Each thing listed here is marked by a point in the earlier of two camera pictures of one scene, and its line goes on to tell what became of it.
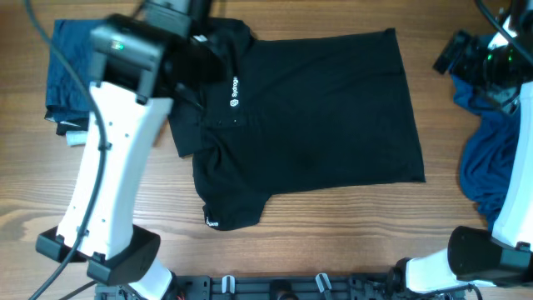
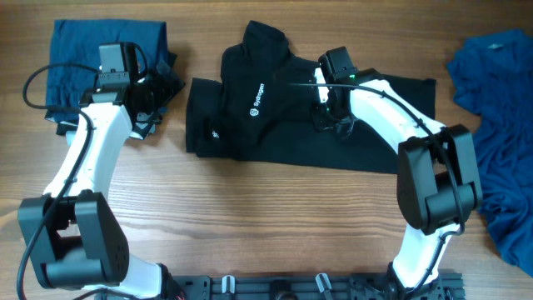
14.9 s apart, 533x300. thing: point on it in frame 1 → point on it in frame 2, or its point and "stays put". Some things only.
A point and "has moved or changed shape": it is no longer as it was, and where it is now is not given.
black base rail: x=282 y=287 stays put
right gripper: x=471 y=47 → x=321 y=123
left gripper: x=217 y=67 → x=143 y=117
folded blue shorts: x=69 y=69 stays put
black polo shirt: x=296 y=113 has moved or changed shape
